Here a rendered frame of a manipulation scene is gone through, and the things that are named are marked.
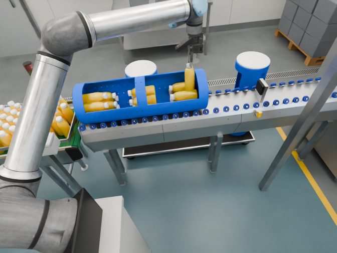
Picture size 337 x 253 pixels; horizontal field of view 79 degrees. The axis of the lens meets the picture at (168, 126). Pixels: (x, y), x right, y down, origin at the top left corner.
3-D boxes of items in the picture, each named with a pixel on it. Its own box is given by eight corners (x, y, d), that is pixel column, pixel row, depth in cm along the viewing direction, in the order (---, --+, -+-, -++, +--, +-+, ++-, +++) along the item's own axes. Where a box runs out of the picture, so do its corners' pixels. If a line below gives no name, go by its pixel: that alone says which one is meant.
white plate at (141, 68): (118, 73, 176) (119, 74, 177) (145, 80, 167) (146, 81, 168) (136, 57, 192) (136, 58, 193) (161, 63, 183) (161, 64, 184)
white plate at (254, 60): (259, 48, 188) (258, 50, 189) (231, 54, 185) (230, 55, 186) (277, 64, 170) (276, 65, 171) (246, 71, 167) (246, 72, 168)
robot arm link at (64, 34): (32, 13, 58) (207, -15, 86) (34, 24, 68) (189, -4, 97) (51, 54, 62) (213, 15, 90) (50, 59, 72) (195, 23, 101)
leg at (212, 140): (212, 162, 231) (219, 125, 184) (207, 162, 230) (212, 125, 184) (211, 157, 234) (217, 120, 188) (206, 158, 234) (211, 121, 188)
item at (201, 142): (251, 147, 240) (255, 139, 229) (125, 163, 237) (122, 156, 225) (237, 116, 275) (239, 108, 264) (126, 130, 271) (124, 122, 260)
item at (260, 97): (262, 102, 156) (268, 86, 145) (257, 103, 156) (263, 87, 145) (257, 94, 163) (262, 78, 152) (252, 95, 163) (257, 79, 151)
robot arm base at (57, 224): (72, 244, 62) (36, 242, 57) (50, 265, 71) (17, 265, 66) (80, 188, 76) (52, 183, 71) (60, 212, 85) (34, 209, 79)
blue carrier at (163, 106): (207, 116, 147) (210, 83, 126) (85, 132, 144) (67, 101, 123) (198, 93, 166) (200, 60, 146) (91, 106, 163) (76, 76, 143)
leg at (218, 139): (215, 173, 221) (223, 136, 175) (210, 173, 221) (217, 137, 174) (214, 168, 225) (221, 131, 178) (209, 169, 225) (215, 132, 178)
